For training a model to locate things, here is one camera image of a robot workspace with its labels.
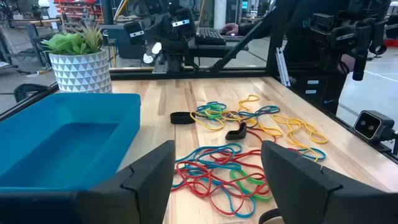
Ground succulent in white patterned pot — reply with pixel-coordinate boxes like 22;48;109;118
42;24;113;94

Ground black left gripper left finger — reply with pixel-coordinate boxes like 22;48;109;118
0;139;175;224

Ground green rubber band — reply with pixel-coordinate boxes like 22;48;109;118
203;107;224;121
229;169;274;202

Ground computer keyboard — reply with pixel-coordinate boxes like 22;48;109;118
195;27;227;46

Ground computer desk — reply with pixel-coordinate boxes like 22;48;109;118
186;34;271;60

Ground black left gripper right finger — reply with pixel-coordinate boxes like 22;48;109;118
260;140;398;224

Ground yellow rubber band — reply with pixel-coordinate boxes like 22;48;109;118
287;123;329;146
238;95;261;113
287;133;320;162
272;114;317;138
189;109;225;131

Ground person's hand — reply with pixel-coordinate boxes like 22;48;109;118
341;53;357;74
220;22;239;36

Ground black office chair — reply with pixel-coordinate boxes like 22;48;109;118
13;83;50;103

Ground black aluminium table frame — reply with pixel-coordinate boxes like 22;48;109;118
0;0;398;164

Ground person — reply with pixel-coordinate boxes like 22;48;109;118
238;0;392;116

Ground blue plastic bin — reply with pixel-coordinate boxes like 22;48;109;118
0;92;142;192

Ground black table-level camera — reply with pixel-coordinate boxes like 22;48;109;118
353;110;398;144

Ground blue rubber band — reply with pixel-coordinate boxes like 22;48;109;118
236;105;280;122
174;142;243;170
297;147;327;162
198;175;257;218
195;101;228;121

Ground grey workbench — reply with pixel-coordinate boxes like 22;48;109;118
0;17;63;68

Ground red rubber band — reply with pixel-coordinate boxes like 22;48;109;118
198;148;271;197
245;126;277;144

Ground pile of coloured rubber bands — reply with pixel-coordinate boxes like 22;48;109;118
175;160;246;215

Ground red storage shelf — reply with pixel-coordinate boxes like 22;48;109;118
53;0;104;24

